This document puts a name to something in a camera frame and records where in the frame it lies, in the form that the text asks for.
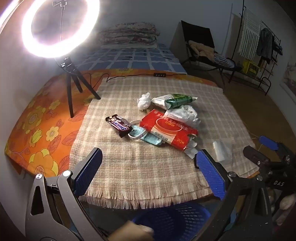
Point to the clear plastic bag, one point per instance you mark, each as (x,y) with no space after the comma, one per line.
(222,150)

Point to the small white crumpled wrapper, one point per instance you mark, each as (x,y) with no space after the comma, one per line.
(143,101)

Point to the yellow box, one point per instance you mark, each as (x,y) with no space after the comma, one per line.
(251,68)

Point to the beige plaid fringed cloth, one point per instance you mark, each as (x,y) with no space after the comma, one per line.
(143,166)

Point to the orange floral sheet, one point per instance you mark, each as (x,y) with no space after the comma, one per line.
(41,120)

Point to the wall poster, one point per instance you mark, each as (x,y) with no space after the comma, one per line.
(289,81)

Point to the folded floral quilts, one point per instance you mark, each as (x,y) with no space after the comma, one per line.
(129,33)

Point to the black tripod legs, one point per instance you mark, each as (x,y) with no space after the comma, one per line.
(69,69)

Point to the white plastic bag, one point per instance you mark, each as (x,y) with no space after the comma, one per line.
(185,115)

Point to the green and white milk pouch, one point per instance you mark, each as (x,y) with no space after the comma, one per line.
(175,101)

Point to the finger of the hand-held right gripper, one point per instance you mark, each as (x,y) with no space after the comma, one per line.
(254,156)
(269,141)

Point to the candy bar wrapper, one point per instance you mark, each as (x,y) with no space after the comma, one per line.
(119,124)

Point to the red tissue packet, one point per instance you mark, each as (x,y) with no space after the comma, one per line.
(168,129)

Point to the black folding chair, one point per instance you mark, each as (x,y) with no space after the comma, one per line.
(196,32)

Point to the striped cloth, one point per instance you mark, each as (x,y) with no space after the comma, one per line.
(223,61)

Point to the tan cardboard box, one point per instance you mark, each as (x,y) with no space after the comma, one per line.
(131,233)

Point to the blue plastic basket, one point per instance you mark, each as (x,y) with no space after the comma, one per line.
(175,222)

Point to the person's right hand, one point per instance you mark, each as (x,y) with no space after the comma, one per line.
(288,201)

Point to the black metal clothes rack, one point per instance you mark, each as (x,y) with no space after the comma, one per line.
(266,76)

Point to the white striped towel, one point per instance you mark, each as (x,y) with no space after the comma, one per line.
(249,32)

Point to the beige fleece garment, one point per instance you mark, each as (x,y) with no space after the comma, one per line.
(203,49)

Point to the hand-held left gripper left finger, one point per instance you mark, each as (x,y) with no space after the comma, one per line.
(89,169)

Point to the blue checked bed sheet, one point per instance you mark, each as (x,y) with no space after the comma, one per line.
(138,58)

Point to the dark jacket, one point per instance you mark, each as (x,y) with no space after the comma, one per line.
(266,44)

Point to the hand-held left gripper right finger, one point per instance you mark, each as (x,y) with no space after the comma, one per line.
(210,171)

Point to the grey board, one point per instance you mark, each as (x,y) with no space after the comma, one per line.
(177,41)

